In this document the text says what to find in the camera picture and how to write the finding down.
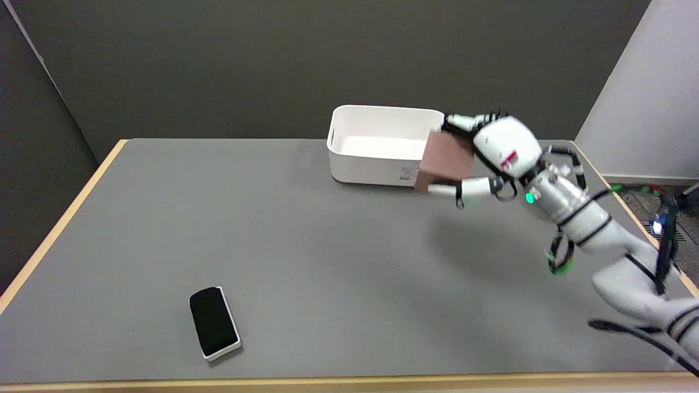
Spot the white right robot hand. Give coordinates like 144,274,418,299
426,112,545,209

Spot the brown wooden cube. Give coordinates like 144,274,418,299
414,130,475,192

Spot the white plastic box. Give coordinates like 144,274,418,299
327,105,446,187

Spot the black and white eraser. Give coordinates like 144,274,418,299
188,286,241,362

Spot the green cable loop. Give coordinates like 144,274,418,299
545,232,575,275

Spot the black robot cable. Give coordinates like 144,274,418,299
588,319,699,377

